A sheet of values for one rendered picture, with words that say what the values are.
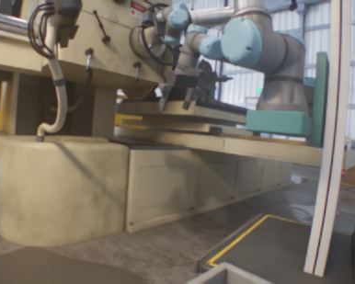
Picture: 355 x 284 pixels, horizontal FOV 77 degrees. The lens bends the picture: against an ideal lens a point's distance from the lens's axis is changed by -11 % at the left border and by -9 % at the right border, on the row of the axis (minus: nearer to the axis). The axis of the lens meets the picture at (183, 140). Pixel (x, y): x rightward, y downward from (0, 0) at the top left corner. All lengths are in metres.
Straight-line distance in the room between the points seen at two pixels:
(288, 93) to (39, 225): 1.41
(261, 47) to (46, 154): 1.21
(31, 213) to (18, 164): 0.29
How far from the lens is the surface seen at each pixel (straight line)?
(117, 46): 1.59
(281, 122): 0.67
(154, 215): 1.94
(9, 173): 1.60
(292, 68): 0.73
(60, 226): 1.58
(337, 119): 0.82
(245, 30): 0.63
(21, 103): 2.01
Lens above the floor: 0.74
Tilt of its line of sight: 3 degrees down
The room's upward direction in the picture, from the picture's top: 5 degrees clockwise
